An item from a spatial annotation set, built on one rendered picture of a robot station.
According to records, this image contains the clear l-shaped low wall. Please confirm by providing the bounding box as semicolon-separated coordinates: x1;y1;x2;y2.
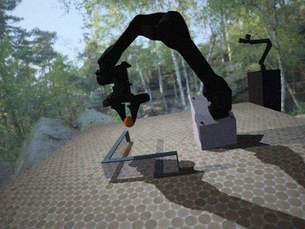
102;132;178;179

